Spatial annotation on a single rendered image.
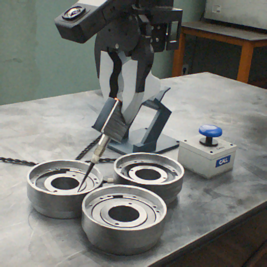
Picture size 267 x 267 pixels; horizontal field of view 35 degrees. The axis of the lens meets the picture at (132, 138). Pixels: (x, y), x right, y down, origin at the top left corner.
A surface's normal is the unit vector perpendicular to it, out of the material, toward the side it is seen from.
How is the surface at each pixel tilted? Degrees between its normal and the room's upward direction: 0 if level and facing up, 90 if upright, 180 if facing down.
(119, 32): 90
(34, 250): 0
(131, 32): 90
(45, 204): 90
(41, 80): 90
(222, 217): 0
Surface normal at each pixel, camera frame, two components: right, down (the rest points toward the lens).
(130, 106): -0.17, 0.69
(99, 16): 0.69, 0.32
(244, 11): -0.74, 0.20
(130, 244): 0.15, 0.39
